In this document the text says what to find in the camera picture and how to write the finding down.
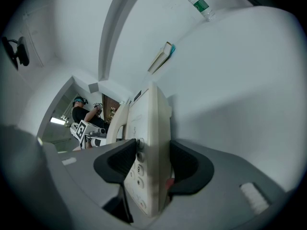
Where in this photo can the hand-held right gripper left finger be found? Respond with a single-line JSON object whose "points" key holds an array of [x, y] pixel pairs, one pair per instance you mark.
{"points": [[115, 162]]}

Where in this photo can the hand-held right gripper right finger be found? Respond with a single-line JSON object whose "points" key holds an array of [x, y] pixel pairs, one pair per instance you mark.
{"points": [[192, 166]]}

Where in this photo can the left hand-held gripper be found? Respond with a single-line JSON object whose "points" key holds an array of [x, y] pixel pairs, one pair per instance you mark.
{"points": [[81, 130]]}

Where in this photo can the white table surface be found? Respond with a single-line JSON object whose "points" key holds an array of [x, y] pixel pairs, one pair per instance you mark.
{"points": [[239, 92]]}

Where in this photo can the ceiling light panel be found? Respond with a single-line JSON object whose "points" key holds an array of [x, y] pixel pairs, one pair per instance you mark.
{"points": [[57, 120]]}

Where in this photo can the brown wooden door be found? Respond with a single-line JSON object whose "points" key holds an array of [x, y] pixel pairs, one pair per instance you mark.
{"points": [[108, 106]]}

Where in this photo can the tan hardcover book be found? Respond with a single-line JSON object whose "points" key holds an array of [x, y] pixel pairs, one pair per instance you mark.
{"points": [[160, 57]]}

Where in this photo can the teal cloth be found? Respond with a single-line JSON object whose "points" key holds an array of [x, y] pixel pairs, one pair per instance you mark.
{"points": [[173, 49]]}

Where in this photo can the clear water bottle green label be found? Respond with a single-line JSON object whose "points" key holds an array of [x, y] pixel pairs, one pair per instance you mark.
{"points": [[200, 5]]}

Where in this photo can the black mounted camera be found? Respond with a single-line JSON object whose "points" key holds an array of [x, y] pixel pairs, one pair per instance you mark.
{"points": [[22, 51]]}

